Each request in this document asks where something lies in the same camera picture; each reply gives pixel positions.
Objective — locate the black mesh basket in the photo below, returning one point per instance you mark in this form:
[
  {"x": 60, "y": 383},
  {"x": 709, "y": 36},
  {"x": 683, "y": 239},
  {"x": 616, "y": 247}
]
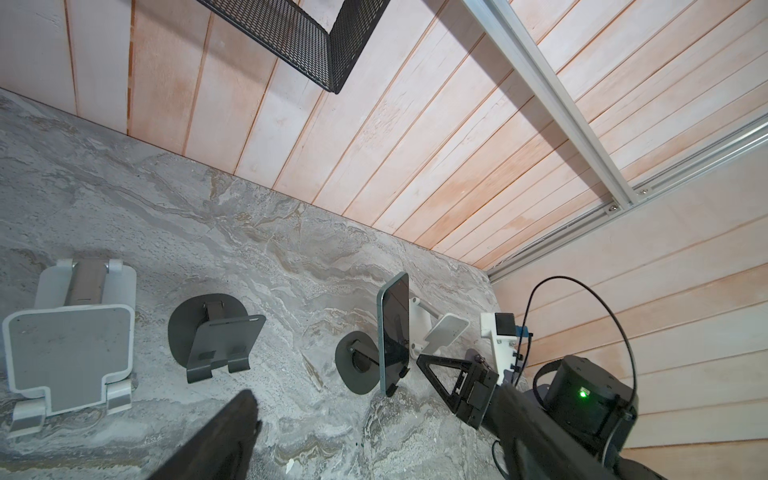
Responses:
[{"x": 286, "y": 30}]

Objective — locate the aluminium frame rail back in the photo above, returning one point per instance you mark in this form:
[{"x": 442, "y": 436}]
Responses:
[{"x": 503, "y": 26}]

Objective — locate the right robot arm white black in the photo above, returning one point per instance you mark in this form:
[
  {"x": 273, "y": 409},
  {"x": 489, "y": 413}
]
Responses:
[{"x": 575, "y": 430}]

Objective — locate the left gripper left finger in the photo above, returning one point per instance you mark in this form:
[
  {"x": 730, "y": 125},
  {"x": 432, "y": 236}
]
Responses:
[{"x": 223, "y": 448}]

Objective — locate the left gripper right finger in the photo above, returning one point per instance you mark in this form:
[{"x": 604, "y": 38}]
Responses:
[{"x": 521, "y": 426}]

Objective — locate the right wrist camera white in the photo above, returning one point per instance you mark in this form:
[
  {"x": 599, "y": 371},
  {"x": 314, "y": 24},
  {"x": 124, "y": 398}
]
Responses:
[{"x": 505, "y": 337}]

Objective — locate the grey stand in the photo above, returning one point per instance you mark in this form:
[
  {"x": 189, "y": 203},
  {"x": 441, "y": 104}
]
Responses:
[
  {"x": 211, "y": 331},
  {"x": 356, "y": 360}
]

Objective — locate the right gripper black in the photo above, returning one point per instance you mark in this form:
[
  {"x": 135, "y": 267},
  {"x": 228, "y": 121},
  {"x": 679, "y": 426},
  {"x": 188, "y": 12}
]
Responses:
[{"x": 471, "y": 390}]

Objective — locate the grey stand under tilted phone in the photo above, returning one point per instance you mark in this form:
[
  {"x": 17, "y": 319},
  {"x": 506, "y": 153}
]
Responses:
[{"x": 356, "y": 360}]

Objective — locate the aluminium frame post right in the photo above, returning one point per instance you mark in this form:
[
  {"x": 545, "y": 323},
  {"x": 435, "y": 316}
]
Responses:
[{"x": 731, "y": 147}]

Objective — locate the white stand far left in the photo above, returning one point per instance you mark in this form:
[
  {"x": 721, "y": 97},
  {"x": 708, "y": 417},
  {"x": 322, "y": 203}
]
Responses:
[{"x": 74, "y": 348}]

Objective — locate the black phone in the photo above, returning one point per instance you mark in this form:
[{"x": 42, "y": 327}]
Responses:
[{"x": 393, "y": 332}]

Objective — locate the white stand under back phone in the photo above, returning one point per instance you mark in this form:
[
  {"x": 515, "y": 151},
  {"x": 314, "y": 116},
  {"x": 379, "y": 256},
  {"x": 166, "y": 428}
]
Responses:
[{"x": 430, "y": 330}]

